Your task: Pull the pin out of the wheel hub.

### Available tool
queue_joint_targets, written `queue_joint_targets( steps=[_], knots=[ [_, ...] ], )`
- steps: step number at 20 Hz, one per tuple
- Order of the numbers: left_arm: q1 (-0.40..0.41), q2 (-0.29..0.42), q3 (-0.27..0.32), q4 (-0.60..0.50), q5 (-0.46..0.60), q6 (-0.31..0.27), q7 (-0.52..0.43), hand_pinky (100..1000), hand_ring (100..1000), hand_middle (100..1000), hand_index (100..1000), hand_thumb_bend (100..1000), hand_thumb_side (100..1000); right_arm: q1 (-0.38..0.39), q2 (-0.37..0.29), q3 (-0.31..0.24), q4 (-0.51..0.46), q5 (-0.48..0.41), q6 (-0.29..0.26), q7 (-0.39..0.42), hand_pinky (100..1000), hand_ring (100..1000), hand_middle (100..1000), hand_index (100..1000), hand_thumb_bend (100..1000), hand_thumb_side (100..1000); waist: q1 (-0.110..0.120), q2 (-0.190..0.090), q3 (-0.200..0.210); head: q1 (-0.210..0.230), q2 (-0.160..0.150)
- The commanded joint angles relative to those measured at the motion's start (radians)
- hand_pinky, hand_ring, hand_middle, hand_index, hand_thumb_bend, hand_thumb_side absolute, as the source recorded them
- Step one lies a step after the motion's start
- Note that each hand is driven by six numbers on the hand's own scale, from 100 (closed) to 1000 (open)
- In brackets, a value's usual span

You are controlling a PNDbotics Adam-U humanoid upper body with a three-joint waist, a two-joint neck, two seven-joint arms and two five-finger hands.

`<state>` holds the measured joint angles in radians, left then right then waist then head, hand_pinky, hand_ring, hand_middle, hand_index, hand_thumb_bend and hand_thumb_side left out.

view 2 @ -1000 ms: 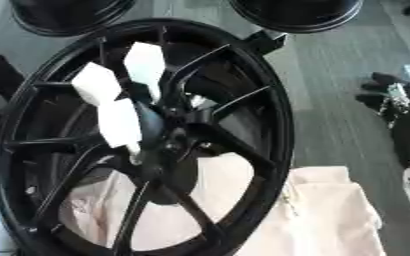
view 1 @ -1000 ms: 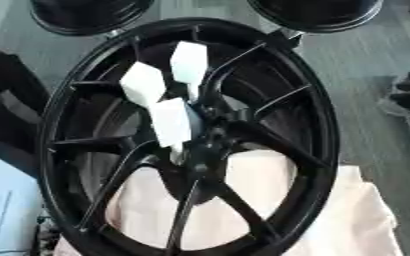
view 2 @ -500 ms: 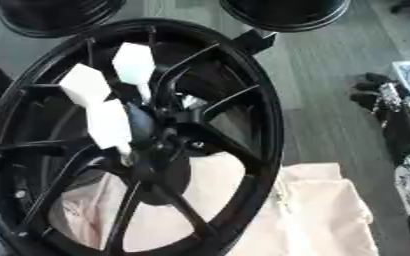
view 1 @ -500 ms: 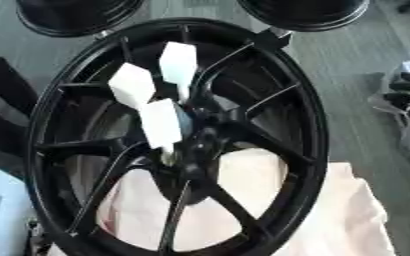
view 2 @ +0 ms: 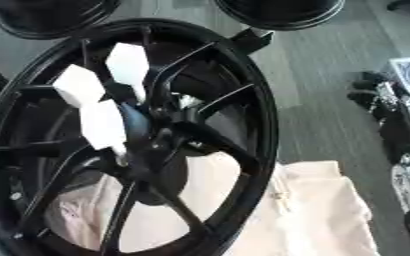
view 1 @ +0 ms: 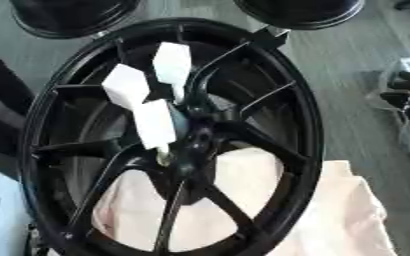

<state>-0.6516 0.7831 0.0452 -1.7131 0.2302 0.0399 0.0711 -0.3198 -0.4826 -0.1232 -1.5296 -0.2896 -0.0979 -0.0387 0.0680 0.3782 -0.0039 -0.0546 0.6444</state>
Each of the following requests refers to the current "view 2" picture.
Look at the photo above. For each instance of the black spoked wheel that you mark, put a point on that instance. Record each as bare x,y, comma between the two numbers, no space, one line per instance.
246,110

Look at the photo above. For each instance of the black round wheel rim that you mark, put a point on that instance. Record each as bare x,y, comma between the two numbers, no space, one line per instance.
51,16
278,13

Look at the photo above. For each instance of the black stand bracket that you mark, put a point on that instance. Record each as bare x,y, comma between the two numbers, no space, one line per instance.
252,41

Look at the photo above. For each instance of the white pin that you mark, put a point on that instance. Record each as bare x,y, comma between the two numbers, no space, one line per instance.
102,125
128,63
79,86

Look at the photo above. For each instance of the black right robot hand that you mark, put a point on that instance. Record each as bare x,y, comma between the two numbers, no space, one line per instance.
398,133

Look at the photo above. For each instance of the pale pink cloth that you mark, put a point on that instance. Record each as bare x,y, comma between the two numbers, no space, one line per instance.
313,213

